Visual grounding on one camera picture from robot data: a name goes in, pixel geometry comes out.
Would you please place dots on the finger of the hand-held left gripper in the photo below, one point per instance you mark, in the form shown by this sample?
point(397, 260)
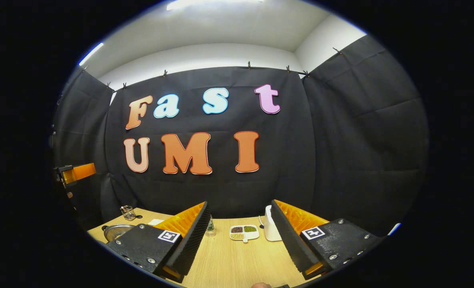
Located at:
point(84, 172)

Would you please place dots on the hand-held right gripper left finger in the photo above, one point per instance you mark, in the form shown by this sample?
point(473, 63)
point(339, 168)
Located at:
point(192, 236)

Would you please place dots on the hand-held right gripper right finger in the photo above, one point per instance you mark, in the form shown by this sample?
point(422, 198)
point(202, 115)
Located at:
point(286, 236)

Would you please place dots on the white toaster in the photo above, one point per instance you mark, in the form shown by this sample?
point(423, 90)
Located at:
point(270, 228)

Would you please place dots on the clear plastic water bottle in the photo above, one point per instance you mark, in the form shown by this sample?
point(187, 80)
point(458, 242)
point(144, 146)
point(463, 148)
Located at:
point(210, 228)

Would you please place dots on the small white plate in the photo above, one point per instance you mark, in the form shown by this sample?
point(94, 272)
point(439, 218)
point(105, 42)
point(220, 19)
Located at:
point(155, 221)

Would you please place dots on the white divided dish of beans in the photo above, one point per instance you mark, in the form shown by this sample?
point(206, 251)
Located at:
point(242, 233)

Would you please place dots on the black backdrop cloth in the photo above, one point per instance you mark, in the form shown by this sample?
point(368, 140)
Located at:
point(340, 152)

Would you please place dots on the ceiling light strip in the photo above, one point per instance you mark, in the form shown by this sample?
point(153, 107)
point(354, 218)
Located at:
point(90, 54)

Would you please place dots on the row of black cloth clips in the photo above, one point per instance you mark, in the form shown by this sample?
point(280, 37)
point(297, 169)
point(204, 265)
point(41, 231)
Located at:
point(248, 64)

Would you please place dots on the ceiling light panel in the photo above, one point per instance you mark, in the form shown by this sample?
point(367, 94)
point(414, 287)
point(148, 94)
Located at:
point(208, 3)

